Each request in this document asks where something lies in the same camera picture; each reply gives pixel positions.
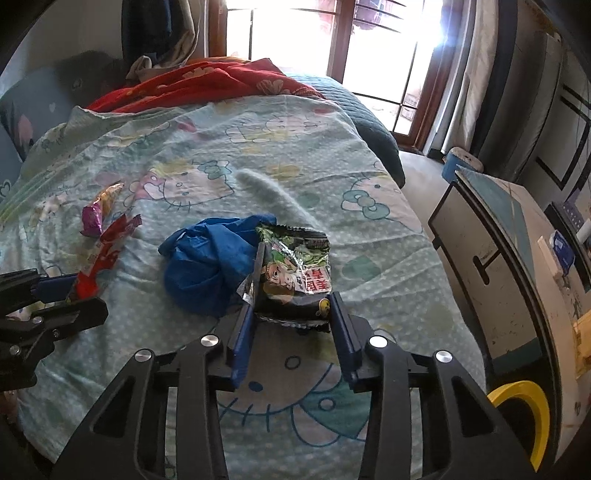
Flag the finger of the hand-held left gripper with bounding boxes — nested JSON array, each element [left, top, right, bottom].
[[0, 298, 110, 348], [0, 268, 77, 308]]

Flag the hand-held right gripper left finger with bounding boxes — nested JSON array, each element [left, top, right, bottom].
[[51, 244, 267, 480]]

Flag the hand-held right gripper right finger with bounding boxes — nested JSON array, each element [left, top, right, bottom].
[[330, 292, 536, 480]]

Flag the red snack wrapper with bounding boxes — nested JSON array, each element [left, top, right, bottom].
[[73, 215, 143, 302]]

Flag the green snack packet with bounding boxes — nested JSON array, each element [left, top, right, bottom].
[[236, 223, 332, 334]]

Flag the yellow trash bin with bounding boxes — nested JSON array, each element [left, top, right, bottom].
[[487, 381, 552, 472]]

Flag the gold and purple wrapper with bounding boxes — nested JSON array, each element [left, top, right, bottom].
[[81, 183, 125, 237]]

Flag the blue cloth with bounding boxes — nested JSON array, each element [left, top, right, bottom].
[[158, 213, 278, 318]]

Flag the cartoon cat print bedsheet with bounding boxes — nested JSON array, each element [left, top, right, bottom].
[[0, 92, 488, 480]]

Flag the white cabinet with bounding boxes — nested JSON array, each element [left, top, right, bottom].
[[428, 166, 591, 467]]

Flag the blue printed pillow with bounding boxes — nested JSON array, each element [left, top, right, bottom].
[[0, 67, 79, 162]]

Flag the dark blue quilt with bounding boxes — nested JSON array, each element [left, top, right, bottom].
[[286, 76, 407, 188]]

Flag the grey plush cushion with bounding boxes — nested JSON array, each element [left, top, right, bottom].
[[55, 51, 132, 107]]

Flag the blue small box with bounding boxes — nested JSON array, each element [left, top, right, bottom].
[[551, 231, 576, 271]]

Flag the red floral blanket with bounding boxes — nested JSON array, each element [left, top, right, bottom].
[[85, 58, 326, 114]]

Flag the hanging clothes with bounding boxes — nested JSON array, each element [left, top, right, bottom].
[[121, 0, 211, 81]]

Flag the pale curtain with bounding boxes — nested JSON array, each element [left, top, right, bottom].
[[438, 0, 509, 158]]

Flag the wooden frame window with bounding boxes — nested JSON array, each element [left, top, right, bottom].
[[208, 0, 467, 148]]

